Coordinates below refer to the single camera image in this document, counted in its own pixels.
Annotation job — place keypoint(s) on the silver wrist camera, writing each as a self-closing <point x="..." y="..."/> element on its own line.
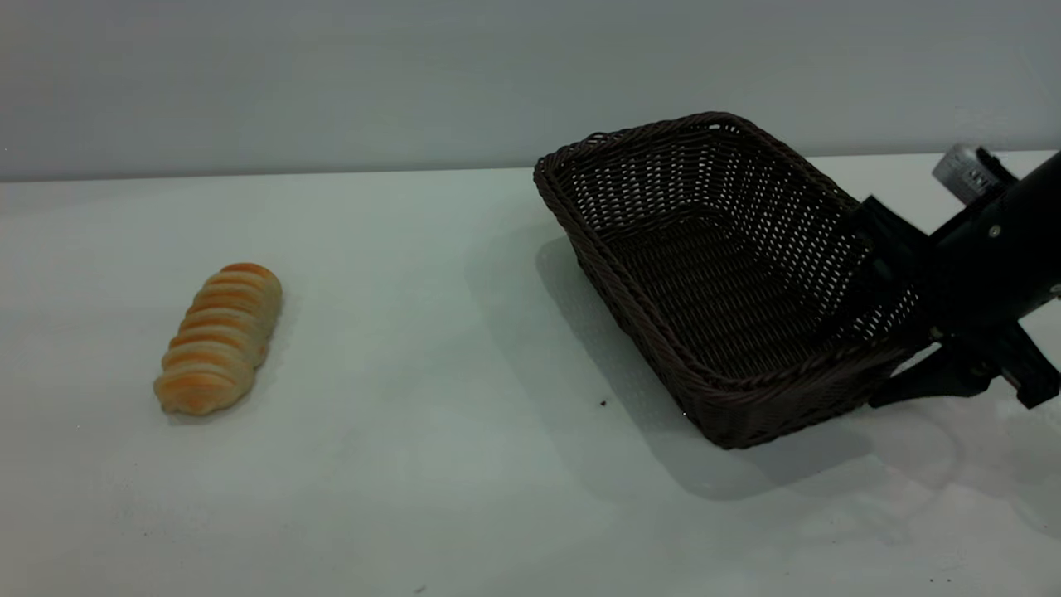
<point x="966" y="172"/>

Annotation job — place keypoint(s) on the dark brown woven wicker basket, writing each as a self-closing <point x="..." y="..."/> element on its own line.
<point x="713" y="385"/>

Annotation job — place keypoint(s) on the ridged golden bread loaf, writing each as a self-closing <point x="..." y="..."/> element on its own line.
<point x="217" y="340"/>

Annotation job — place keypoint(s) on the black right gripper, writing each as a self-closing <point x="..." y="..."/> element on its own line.
<point x="995" y="265"/>

